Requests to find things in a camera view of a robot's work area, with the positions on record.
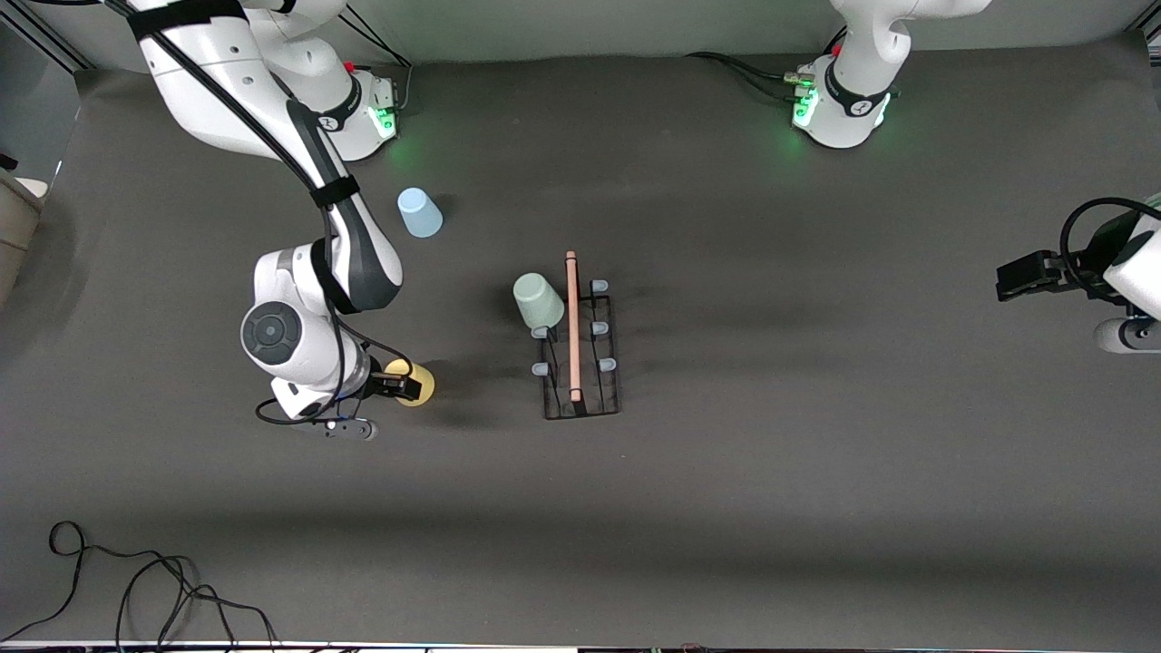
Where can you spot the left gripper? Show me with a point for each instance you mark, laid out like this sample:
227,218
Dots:
1095,257

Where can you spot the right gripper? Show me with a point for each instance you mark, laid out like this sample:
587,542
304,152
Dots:
379,384

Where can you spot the yellow plastic cup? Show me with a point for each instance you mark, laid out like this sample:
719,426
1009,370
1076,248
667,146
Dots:
424,385

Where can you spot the pale green plastic cup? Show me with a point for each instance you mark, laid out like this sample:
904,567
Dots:
538,301

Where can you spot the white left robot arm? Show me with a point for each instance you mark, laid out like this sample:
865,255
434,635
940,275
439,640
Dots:
862,54

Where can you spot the light blue plastic cup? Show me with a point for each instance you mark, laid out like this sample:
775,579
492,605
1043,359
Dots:
420,216

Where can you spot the dark grey table mat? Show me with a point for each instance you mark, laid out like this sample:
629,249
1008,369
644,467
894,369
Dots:
726,499

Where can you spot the dark metal frame rail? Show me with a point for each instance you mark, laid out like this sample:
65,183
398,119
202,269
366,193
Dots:
1152,34
54,43

